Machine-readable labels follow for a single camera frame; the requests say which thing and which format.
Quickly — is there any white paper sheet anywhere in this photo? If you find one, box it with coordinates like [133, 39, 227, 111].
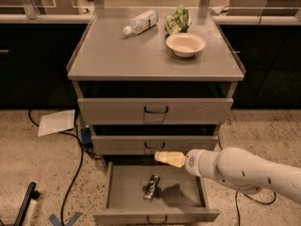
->
[38, 109, 75, 137]

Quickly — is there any blue power adapter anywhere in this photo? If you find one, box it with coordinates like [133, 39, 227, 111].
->
[81, 127, 92, 149]

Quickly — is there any clear plastic water bottle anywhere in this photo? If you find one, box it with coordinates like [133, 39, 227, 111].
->
[123, 9, 159, 35]

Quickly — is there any silver blue redbull can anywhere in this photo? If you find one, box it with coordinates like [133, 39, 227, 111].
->
[143, 174, 160, 202]

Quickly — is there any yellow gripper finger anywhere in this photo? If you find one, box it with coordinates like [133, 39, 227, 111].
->
[154, 152, 185, 168]

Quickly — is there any grey drawer cabinet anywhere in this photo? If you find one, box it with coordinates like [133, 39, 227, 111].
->
[68, 8, 246, 165]

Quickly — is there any black cable left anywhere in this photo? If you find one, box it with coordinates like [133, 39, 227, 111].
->
[27, 108, 102, 226]

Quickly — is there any grey drawer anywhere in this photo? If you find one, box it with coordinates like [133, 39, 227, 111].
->
[94, 163, 219, 225]
[92, 124, 217, 155]
[78, 81, 233, 125]

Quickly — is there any white bowl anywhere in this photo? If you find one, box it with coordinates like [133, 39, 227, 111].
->
[166, 33, 206, 57]

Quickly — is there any grey top drawer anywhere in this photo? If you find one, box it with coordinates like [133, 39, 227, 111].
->
[78, 81, 233, 125]

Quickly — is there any long background counter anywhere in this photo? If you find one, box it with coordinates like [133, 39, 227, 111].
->
[0, 8, 301, 26]

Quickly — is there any green chip bag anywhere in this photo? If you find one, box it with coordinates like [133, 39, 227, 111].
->
[165, 4, 192, 35]

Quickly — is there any black bar tool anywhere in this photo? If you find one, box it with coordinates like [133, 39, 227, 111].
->
[13, 182, 40, 226]

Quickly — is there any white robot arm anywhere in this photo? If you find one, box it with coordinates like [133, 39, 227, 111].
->
[154, 147, 301, 203]

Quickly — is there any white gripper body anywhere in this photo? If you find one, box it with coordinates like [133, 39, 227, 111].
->
[185, 150, 218, 177]

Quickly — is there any grey middle drawer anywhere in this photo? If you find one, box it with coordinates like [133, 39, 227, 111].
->
[92, 124, 217, 155]

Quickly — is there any grey bottom drawer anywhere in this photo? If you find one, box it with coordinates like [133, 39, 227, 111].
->
[94, 163, 219, 225]

